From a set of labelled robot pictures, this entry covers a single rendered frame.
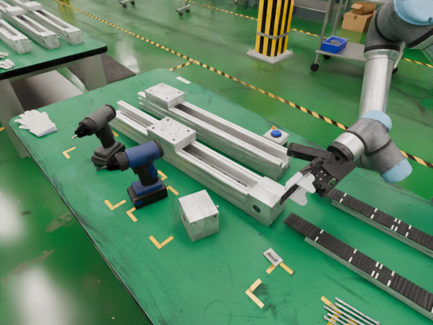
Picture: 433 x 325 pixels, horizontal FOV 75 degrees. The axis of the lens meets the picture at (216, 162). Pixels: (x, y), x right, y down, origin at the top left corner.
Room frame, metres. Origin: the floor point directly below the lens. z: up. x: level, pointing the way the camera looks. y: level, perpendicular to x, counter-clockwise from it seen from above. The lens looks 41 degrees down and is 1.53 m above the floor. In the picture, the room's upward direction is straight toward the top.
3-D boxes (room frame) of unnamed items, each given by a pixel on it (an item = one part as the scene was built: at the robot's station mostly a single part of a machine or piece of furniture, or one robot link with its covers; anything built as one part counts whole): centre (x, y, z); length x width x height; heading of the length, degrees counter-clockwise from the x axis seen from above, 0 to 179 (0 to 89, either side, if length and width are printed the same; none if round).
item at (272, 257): (0.44, -0.16, 0.78); 0.05 x 0.03 x 0.01; 37
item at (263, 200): (0.62, -0.17, 0.83); 0.12 x 0.09 x 0.10; 139
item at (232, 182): (0.90, 0.18, 0.82); 0.80 x 0.10 x 0.09; 49
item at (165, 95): (1.21, 0.24, 0.87); 0.16 x 0.11 x 0.07; 49
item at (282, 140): (0.95, -0.24, 0.81); 0.10 x 0.08 x 0.06; 139
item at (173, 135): (0.90, 0.18, 0.87); 0.16 x 0.11 x 0.07; 49
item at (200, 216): (0.56, 0.04, 0.83); 0.11 x 0.10 x 0.10; 115
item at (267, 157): (1.05, 0.05, 0.82); 0.80 x 0.10 x 0.09; 49
